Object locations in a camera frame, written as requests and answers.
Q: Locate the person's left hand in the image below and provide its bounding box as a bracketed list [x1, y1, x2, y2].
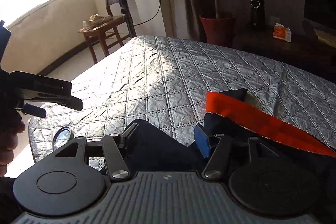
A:
[0, 113, 26, 178]

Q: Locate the black speaker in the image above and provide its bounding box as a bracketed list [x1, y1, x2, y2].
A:
[249, 0, 266, 31]

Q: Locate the navy jacket orange lining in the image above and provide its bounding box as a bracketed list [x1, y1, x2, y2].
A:
[122, 88, 336, 224]

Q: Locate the red plant pot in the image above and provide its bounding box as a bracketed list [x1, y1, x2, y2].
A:
[199, 12, 236, 47]

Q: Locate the beige sneaker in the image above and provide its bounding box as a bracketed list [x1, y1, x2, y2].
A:
[89, 14, 114, 26]
[83, 18, 105, 30]

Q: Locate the dark wooden TV stand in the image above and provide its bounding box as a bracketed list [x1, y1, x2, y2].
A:
[231, 19, 336, 83]

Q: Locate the orange tissue box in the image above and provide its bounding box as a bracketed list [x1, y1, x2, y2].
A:
[273, 22, 292, 43]

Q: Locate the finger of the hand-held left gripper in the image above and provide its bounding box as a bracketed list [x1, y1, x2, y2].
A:
[22, 103, 47, 118]
[8, 71, 84, 111]

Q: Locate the wooden chair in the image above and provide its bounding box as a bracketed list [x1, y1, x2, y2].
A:
[78, 0, 132, 64]

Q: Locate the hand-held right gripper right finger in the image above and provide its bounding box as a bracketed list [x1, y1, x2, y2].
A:
[194, 124, 279, 180]

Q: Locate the silver quilted bed cover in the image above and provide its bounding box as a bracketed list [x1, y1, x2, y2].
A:
[28, 35, 336, 172]

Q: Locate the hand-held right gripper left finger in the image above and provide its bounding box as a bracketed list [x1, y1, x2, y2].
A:
[54, 123, 139, 183]

